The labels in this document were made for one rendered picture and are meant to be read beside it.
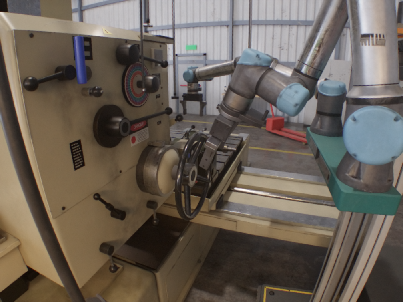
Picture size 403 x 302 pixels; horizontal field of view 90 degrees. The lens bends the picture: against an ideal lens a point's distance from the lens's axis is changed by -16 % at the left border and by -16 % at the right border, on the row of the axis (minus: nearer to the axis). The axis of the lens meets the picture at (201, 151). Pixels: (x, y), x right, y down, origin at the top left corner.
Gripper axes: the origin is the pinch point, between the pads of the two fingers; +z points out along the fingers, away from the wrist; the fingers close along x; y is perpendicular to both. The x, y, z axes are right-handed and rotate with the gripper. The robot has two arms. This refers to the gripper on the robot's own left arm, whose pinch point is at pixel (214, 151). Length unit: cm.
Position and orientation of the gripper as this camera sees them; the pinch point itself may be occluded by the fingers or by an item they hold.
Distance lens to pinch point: 72.8
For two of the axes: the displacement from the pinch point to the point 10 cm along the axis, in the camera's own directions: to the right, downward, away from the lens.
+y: -8.6, -4.8, 1.6
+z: -3.2, 7.6, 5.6
